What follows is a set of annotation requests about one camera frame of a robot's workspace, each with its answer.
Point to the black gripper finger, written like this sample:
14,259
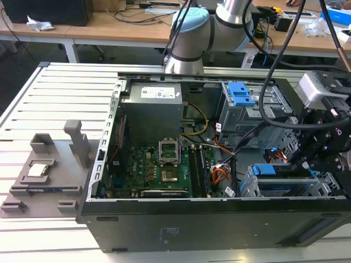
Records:
319,164
299,153

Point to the hard disk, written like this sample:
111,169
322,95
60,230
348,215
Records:
285,183

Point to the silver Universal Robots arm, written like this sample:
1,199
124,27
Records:
192,35

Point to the metal disk bay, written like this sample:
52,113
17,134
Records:
326,186

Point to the metal drive cage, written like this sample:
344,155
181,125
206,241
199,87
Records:
246,115

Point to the blue plastic cage latch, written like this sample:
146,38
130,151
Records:
241,94

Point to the black RAM slots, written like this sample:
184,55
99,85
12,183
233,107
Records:
198,172

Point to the clear plastic bag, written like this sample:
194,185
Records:
315,27

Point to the small black device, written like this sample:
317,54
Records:
283,24

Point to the blue cardboard box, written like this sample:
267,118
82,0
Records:
341,13

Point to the black open PC case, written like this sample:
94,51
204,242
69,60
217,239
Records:
192,224

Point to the CPU socket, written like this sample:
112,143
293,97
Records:
169,175

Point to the grey power supply unit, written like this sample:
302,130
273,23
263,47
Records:
153,109

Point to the green motherboard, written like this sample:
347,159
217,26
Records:
145,167

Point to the wooden desk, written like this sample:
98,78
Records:
123,30

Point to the grey parts rack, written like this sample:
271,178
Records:
55,178

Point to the silver CPU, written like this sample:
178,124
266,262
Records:
38,170

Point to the black box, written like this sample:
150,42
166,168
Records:
46,11

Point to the crumpled white paper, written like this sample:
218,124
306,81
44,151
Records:
38,24

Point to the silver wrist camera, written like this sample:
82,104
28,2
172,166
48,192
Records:
315,87

